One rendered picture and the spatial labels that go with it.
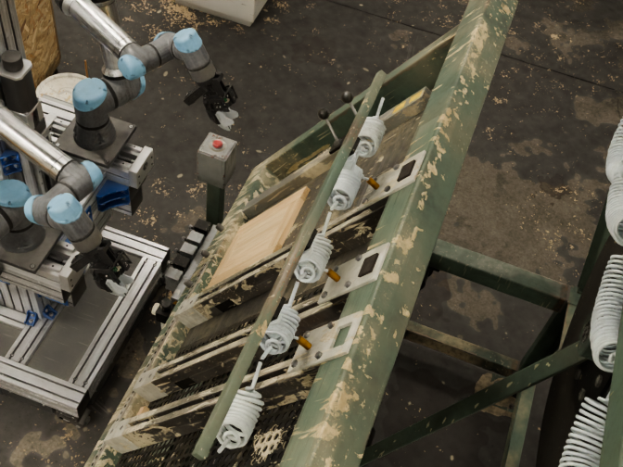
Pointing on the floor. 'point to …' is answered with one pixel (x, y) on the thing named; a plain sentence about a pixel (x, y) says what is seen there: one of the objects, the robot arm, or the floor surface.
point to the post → (214, 212)
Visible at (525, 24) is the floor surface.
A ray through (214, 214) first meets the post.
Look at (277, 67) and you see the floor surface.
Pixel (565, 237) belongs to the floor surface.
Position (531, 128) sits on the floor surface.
